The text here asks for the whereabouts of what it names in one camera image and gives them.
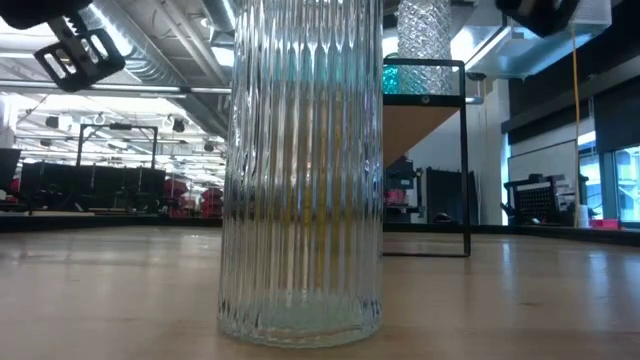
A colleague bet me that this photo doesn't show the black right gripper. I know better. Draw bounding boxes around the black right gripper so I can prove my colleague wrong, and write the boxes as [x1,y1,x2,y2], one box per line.
[494,0,582,39]

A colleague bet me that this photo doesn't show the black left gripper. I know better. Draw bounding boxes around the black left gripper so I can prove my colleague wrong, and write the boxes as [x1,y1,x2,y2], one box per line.
[0,0,127,94]

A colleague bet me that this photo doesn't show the clear diamond-pattern glass vase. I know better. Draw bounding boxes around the clear diamond-pattern glass vase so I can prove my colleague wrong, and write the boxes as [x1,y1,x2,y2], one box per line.
[397,0,454,95]

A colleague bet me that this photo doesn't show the teal square glass vase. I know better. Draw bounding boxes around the teal square glass vase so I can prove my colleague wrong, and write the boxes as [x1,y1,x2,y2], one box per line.
[382,52,401,95]

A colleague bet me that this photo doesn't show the black background workstation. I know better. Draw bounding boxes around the black background workstation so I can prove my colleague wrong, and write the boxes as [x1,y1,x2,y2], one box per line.
[18,160,167,214]

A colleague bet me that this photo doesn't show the black bin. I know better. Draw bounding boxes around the black bin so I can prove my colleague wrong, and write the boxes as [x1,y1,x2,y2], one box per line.
[0,147,22,201]

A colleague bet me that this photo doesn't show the black perforated cart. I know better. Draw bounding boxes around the black perforated cart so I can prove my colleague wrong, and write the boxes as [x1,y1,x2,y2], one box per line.
[501,173,574,227]

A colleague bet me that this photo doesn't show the red storage bins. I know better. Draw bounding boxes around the red storage bins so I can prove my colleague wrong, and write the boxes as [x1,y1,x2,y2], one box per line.
[163,177,225,219]

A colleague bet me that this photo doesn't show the black cabinet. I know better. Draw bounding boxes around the black cabinet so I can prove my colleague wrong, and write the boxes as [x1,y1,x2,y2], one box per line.
[425,166,474,225]

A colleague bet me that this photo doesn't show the black equipment rack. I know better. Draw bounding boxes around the black equipment rack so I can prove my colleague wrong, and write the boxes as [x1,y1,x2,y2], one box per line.
[383,155,426,225]

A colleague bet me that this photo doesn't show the clear ribbed glass vase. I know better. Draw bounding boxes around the clear ribbed glass vase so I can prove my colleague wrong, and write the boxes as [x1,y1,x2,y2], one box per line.
[217,0,385,350]

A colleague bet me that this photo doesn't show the black background rig frame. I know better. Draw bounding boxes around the black background rig frame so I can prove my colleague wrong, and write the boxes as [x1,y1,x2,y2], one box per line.
[74,122,160,169]

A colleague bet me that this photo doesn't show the wooden shelf with black frame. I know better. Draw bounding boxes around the wooden shelf with black frame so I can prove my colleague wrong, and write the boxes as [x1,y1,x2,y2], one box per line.
[382,57,474,259]

